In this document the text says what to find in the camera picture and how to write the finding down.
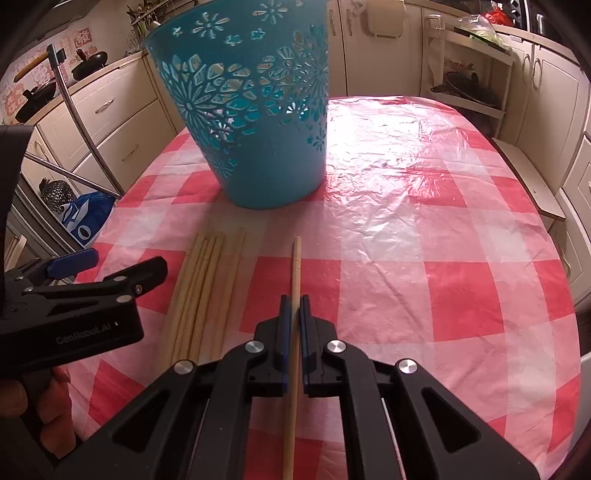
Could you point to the black wok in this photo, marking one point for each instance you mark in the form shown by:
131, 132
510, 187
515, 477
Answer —
88, 64

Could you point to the hanging trash bin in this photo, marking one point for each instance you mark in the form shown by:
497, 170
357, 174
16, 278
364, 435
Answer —
386, 18

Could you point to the person left hand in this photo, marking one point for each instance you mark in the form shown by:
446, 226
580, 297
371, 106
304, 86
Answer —
52, 406

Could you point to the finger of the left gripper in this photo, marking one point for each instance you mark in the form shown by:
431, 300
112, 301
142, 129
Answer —
135, 281
56, 268

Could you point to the white rolling kitchen cart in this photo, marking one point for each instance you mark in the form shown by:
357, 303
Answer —
468, 67

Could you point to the teal perforated plastic bin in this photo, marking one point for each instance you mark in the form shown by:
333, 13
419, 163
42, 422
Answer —
250, 80

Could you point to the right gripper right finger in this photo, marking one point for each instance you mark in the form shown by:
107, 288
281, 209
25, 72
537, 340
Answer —
398, 420

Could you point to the blue white bag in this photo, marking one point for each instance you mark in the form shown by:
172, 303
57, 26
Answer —
84, 217

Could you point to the blue dustpan with handle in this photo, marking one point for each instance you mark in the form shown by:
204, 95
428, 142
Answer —
54, 61

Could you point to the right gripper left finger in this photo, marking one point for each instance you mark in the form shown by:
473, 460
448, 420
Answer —
192, 421

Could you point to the white step stool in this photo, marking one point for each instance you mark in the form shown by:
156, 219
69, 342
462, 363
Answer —
536, 187

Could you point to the red checkered plastic tablecloth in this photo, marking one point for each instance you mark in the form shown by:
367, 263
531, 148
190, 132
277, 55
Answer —
420, 243

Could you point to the red plastic bag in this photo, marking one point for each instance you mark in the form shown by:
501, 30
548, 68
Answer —
496, 16

